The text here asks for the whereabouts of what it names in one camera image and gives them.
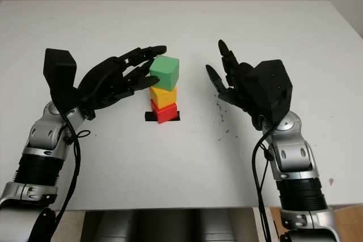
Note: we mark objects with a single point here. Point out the black tape strip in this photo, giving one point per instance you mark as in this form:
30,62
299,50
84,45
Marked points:
149,116

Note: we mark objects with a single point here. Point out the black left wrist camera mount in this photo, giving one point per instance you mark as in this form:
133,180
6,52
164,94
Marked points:
59,69

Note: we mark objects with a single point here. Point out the yellow wooden block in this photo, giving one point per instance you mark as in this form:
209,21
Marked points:
166,97

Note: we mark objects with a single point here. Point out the small brown chip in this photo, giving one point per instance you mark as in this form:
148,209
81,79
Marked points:
331,181

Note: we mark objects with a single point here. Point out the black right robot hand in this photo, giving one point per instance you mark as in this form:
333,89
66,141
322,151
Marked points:
244,89

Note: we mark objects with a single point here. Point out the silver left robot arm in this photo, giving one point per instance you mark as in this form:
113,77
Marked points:
42,134

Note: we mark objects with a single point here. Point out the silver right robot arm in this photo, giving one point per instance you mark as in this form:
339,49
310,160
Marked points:
295,151

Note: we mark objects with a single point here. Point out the white table leg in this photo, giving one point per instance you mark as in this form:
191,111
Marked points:
256,226

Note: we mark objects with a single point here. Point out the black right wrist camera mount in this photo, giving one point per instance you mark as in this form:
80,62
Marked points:
272,89

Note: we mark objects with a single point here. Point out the dark grey robot body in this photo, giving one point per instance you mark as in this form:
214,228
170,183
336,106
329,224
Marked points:
167,225

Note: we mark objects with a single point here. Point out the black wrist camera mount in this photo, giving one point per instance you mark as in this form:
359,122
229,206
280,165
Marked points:
59,69
272,89

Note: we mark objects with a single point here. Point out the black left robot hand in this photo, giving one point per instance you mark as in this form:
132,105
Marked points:
105,80

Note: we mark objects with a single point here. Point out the green wooden block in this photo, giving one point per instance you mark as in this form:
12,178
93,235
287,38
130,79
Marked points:
166,72

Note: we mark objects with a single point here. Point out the red wooden block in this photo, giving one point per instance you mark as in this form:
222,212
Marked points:
166,114

